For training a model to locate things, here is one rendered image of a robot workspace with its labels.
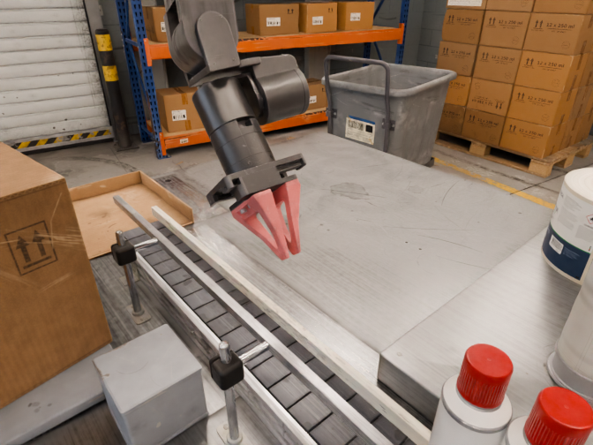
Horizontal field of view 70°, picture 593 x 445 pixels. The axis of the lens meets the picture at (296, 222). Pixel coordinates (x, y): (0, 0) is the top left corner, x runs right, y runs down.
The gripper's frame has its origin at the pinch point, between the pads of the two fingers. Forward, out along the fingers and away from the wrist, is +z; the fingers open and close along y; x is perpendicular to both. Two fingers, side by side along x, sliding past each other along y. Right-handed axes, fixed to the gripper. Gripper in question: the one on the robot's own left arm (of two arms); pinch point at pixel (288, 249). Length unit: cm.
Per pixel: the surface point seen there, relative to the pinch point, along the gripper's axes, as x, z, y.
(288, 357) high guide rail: 3.5, 10.8, -3.6
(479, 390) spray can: -17.8, 14.9, -1.2
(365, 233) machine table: 32, 4, 40
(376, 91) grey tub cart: 119, -62, 171
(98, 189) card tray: 76, -35, 1
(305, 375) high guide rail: 1.1, 12.8, -3.8
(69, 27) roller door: 299, -243, 78
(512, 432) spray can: -18.2, 18.5, -0.4
